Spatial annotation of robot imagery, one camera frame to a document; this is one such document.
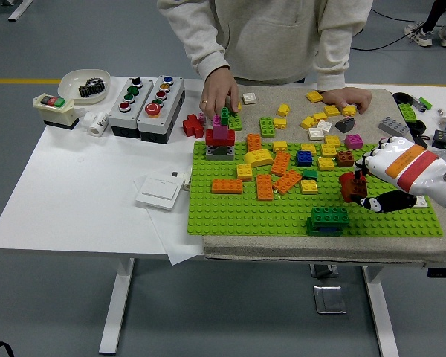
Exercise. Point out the person's left hand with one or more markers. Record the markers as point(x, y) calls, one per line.
point(349, 97)

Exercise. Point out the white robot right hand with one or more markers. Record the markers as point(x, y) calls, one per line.
point(409, 167)

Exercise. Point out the person's right hand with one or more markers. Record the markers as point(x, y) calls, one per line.
point(219, 93)

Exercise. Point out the small yellow brick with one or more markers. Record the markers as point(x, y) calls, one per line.
point(239, 107)

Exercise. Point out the white tile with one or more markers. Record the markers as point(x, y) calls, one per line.
point(423, 201)
point(249, 98)
point(316, 134)
point(324, 125)

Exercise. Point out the lime green long brick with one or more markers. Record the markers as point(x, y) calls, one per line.
point(408, 111)
point(234, 122)
point(267, 126)

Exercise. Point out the light grey long brick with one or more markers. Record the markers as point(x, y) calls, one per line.
point(393, 126)

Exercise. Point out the dark green long brick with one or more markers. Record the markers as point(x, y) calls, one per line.
point(329, 215)
point(311, 230)

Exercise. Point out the person's left forearm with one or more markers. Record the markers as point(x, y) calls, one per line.
point(331, 70)

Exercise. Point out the person's right forearm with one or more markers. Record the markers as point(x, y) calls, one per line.
point(208, 56)

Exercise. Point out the yellow square brick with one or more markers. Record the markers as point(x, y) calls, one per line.
point(283, 110)
point(309, 186)
point(308, 147)
point(280, 123)
point(331, 110)
point(308, 121)
point(314, 96)
point(329, 149)
point(332, 139)
point(349, 111)
point(280, 145)
point(244, 172)
point(319, 116)
point(325, 163)

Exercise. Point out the dark grey sloped brick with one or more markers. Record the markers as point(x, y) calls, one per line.
point(345, 125)

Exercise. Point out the small pink brick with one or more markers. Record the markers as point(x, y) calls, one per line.
point(201, 119)

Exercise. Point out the red cross-shaped brick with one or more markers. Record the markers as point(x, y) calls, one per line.
point(192, 127)

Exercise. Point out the pink square brick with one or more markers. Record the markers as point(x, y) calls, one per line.
point(354, 141)

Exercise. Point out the multicolour brick tower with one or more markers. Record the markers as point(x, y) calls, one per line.
point(220, 138)

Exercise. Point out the orange long brick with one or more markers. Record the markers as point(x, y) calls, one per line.
point(287, 181)
point(226, 186)
point(264, 186)
point(254, 141)
point(280, 163)

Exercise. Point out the yellow curved brick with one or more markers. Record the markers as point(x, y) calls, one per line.
point(258, 157)

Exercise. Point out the blue square brick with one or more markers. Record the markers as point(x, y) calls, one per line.
point(329, 230)
point(304, 158)

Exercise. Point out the small dark green brick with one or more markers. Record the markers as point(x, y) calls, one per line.
point(310, 173)

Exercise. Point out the black flat part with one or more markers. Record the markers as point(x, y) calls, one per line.
point(423, 140)

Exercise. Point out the silver tool green tip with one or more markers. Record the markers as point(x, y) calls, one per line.
point(418, 102)

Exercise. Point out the grey emergency stop box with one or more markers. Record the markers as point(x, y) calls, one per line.
point(160, 124)

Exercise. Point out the background person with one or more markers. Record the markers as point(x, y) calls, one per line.
point(423, 37)

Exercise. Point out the grey-brown foam mat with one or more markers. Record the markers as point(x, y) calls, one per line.
point(357, 249)

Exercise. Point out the grey four-button control box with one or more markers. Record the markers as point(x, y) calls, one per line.
point(120, 117)

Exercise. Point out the black table control panel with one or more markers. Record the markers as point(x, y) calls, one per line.
point(444, 272)

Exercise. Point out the white pipe fitting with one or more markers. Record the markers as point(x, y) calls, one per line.
point(98, 125)

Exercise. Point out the lime green studded baseplate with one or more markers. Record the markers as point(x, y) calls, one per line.
point(245, 215)

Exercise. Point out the black metal gear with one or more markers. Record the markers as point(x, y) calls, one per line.
point(93, 88)

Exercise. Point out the white plastic bowl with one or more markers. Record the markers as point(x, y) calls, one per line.
point(68, 83)

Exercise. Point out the white table leg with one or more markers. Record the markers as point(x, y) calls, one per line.
point(115, 305)
point(381, 316)

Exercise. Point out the metal floor plate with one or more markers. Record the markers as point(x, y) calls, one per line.
point(329, 299)

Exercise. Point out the white paper sheet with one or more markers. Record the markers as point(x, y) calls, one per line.
point(174, 241)

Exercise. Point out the white table foot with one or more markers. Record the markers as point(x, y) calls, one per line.
point(20, 10)

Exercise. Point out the white wall switch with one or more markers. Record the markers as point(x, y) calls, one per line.
point(158, 193)

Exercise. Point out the metal table bracket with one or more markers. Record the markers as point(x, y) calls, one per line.
point(323, 271)

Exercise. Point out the cream red-green switch box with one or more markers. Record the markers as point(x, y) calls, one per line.
point(55, 113)

